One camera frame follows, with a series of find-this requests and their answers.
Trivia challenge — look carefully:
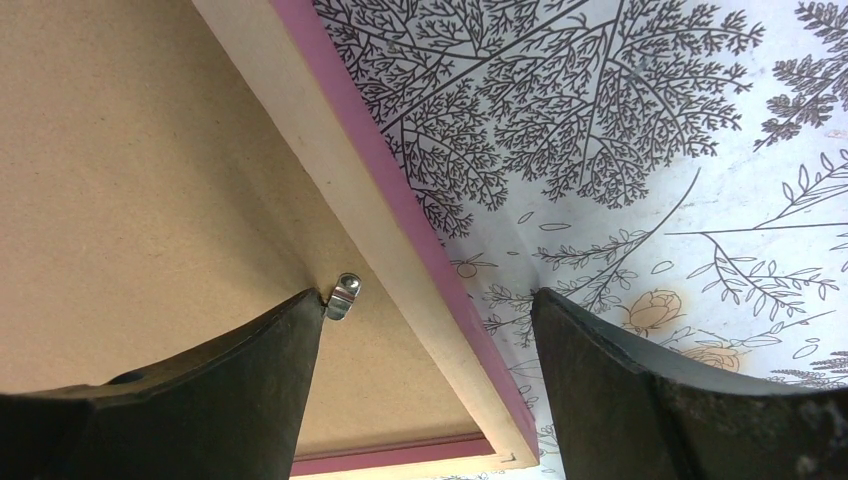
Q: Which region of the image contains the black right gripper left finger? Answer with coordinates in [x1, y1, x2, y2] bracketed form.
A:
[1, 289, 324, 479]

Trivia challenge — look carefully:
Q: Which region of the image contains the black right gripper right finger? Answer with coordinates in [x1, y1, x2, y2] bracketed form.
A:
[531, 288, 847, 479]

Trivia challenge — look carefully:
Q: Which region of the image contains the brown cardboard backing board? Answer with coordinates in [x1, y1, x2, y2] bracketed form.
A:
[1, 1, 478, 454]

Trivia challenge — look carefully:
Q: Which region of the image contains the light wooden picture frame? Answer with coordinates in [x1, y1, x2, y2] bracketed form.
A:
[196, 1, 540, 479]

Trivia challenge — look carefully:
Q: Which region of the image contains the floral patterned table mat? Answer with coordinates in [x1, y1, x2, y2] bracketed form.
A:
[314, 1, 847, 479]

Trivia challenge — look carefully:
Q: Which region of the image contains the metal frame retaining clip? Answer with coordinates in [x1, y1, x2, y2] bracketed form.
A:
[325, 272, 362, 321]

